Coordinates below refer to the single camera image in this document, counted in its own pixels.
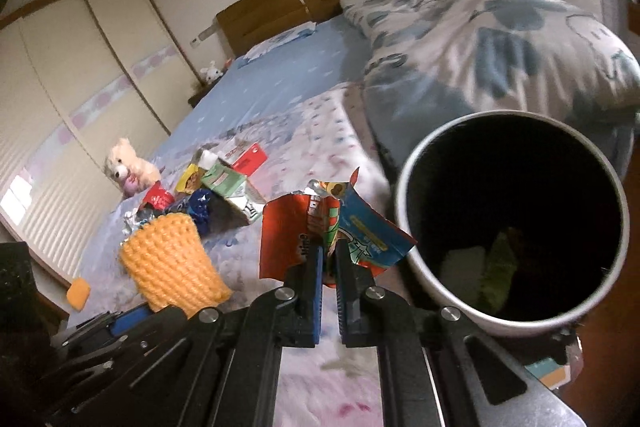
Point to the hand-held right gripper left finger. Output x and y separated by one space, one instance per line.
313 302

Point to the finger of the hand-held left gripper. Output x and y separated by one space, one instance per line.
131 320

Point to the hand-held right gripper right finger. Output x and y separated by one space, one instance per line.
343 302

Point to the orange crocheted pouch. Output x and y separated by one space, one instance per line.
167 257

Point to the red and blue snack wrapper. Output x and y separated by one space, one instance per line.
287 232

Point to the green snack packet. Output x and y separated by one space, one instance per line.
227 192

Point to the white round trash bin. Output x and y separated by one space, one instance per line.
505 187

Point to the orange sponge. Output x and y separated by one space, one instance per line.
79 293

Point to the silver foil wrapper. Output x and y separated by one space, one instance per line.
136 221

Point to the crumpled white tissue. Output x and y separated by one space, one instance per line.
462 269

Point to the small red packet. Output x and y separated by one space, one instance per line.
158 197

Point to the dark blue wrapper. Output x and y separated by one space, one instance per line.
197 207

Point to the yellow snack packet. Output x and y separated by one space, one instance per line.
189 179

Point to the cream teddy bear plush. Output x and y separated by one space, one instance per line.
131 167

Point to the red cardboard box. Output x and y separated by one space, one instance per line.
247 159

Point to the yellow green packet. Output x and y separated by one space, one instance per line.
500 267

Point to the white paper piece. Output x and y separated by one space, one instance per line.
207 158

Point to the teal box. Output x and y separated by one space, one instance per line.
547 369

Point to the cream sliding wardrobe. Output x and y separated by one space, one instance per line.
65 107

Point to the bed with blue sheet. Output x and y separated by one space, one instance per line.
280 77

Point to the white rabbit plush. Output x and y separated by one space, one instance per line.
211 72

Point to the blue patterned pillow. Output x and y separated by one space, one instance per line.
277 41

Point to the blue printed white quilt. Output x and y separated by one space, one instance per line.
480 47

